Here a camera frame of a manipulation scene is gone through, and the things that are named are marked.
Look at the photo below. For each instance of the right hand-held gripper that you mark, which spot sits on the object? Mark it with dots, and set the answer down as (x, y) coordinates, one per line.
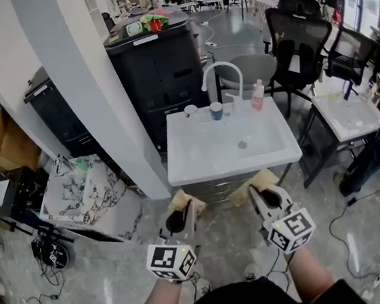
(293, 233)

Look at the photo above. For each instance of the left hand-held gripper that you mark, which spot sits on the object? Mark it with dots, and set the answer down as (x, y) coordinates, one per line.
(169, 259)

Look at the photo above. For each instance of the wooden brush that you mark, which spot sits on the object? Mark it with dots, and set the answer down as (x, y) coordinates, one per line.
(266, 177)
(178, 198)

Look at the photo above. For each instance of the blue cup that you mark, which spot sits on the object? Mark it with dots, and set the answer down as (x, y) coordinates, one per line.
(217, 112)

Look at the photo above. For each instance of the person's right forearm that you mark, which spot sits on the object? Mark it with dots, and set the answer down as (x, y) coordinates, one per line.
(309, 274)

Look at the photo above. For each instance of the person's left forearm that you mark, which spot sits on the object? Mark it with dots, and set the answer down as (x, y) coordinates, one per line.
(156, 303)

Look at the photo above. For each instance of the metal sink stand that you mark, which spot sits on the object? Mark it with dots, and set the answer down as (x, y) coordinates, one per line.
(221, 187)

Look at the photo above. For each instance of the black sink stand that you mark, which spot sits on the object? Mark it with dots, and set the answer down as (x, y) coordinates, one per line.
(316, 157)

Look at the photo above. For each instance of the person's left shoe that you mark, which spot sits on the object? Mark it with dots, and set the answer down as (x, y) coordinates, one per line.
(201, 284)

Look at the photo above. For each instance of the person's shoe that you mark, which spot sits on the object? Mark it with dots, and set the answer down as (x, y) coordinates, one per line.
(250, 272)
(201, 284)

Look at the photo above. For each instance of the person's right shoe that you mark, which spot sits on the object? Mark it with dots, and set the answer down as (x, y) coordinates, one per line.
(250, 272)

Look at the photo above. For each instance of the large white sink basin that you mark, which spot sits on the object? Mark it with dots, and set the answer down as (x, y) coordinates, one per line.
(210, 152)

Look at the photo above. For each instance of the person's black shirt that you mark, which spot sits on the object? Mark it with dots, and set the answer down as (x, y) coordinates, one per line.
(244, 302)

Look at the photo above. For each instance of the pink soap bottle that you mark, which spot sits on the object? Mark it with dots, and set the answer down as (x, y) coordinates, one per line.
(258, 101)

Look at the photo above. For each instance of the white curved faucet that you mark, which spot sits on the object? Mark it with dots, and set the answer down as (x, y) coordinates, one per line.
(237, 103)

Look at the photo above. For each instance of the marble pattern sink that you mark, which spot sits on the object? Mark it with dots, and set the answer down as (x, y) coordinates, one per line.
(75, 195)

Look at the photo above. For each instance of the small green container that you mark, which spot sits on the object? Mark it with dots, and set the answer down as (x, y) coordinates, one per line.
(81, 163)

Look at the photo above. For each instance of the small white sink basin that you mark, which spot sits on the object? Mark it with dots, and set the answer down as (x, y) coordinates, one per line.
(349, 116)

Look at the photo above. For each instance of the black round floor device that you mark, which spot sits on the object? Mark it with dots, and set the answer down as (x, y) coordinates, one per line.
(57, 255)

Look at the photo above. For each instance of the chrome faucet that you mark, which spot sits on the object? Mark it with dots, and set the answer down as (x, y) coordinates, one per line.
(62, 162)

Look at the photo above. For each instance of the white power adapter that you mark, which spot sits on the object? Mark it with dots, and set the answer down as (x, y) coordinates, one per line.
(368, 294)

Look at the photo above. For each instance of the grey chair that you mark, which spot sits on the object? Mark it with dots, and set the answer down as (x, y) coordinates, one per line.
(252, 69)

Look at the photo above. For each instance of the tall black copier machine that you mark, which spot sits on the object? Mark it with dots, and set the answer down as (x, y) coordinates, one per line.
(161, 76)

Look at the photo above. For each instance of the black mesh chair with headrest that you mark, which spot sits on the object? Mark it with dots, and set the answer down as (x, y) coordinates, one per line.
(301, 50)

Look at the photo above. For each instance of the low black cabinet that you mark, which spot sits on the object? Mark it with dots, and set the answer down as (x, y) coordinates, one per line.
(56, 112)

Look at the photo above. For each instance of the black mesh office chair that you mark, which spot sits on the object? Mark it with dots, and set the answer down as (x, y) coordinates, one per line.
(352, 51)

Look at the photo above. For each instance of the white arch column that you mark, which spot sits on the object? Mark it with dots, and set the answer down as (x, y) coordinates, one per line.
(75, 75)

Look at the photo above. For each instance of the brown cardboard box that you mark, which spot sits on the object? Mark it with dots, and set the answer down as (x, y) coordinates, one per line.
(12, 144)

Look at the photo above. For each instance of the red plastic container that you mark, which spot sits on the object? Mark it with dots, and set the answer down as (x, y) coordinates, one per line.
(155, 25)

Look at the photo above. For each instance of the pale green lidded box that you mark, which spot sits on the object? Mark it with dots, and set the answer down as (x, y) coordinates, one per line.
(134, 29)

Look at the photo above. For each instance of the checkered tablecloth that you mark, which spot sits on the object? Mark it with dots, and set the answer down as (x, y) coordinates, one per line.
(267, 8)

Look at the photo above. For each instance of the green cloth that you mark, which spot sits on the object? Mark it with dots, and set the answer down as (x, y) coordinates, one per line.
(163, 19)

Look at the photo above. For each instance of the pink cloth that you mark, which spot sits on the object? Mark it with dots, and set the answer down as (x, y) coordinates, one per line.
(162, 11)

